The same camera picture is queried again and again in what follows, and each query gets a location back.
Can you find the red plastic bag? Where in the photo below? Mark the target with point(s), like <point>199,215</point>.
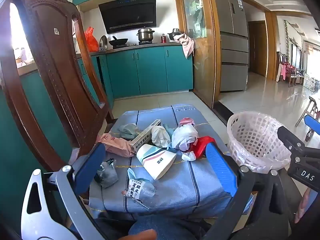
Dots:
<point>200,146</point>

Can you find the person's jeans leg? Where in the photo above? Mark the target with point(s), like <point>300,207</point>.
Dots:
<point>170,228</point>

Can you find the grey refrigerator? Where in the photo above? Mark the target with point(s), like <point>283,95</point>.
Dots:
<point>232,42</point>

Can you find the steel kettle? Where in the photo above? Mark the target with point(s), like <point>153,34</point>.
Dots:
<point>103,42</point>

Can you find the steel cooking pot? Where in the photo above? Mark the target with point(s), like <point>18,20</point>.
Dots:
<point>145,35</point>

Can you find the person's right hand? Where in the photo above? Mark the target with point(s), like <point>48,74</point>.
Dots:
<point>302,205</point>

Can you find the black range hood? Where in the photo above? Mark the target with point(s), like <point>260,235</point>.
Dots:
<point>130,13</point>

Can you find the light green crumpled bag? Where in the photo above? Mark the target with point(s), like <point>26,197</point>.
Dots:
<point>127,131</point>

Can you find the pink hanging cloth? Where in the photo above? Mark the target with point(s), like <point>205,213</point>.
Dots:
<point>187,45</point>

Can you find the black wok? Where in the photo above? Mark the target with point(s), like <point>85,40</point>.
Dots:
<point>118,42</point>

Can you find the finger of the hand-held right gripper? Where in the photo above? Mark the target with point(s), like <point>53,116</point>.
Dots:
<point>312,123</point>
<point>290,137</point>

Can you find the orange plastic bag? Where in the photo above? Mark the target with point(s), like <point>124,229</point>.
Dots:
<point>91,40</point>

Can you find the clear snack wrapper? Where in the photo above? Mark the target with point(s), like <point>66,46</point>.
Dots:
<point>140,190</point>

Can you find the long white cardboard box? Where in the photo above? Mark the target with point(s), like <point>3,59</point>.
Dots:
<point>146,136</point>

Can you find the red thermos bottle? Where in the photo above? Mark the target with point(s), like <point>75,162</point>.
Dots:
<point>163,38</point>

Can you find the pink tissue packet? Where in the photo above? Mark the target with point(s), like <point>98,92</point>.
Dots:
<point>187,122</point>

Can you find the white crumpled paper wad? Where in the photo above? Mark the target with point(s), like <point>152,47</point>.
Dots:
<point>160,136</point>

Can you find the teal lower cabinets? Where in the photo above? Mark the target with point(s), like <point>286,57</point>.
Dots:
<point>150,70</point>

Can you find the pink plastic basket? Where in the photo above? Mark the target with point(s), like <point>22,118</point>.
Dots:
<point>255,142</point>

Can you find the pink covered chairs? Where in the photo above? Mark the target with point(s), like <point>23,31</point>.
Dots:
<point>287,71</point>

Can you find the grey crumpled bag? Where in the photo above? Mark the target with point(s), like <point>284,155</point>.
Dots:
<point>107,173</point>

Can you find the black cooking pot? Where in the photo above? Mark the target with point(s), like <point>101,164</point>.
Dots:
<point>175,35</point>

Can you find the blue mesh cloth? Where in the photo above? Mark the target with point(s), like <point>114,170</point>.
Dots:
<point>170,133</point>

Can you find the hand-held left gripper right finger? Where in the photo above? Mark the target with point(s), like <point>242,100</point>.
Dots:
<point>221,170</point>

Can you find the blue striped cloth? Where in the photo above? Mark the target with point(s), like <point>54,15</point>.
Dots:
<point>172,187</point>

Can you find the white plastic bag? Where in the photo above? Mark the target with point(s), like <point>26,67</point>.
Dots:
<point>185,137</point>

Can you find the brown interior door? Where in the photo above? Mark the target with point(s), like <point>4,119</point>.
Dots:
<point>257,48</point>

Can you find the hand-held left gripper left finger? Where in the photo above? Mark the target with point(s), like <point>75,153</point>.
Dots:
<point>91,167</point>

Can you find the carved wooden chair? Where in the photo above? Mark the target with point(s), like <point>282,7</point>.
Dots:
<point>50,80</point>

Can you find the pink plastic wrapper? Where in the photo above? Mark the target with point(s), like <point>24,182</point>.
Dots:
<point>116,146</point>

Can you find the wooden glass sliding door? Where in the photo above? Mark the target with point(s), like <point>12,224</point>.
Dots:
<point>202,50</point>

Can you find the white striped paper carton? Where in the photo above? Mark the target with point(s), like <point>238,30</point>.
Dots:
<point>156,161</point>

